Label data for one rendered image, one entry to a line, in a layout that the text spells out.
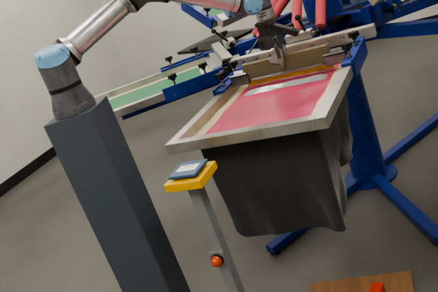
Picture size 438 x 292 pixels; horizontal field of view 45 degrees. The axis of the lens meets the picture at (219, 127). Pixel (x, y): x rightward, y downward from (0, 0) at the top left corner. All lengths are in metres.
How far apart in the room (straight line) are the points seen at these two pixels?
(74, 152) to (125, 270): 0.50
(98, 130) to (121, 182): 0.20
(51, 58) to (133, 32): 5.67
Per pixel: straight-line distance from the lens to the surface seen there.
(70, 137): 1.88
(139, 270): 2.07
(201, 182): 1.59
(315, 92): 2.00
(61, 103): 1.88
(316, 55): 2.21
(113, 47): 7.67
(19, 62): 6.36
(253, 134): 1.72
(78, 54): 2.02
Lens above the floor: 1.55
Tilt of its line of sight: 18 degrees down
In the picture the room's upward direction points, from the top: 20 degrees counter-clockwise
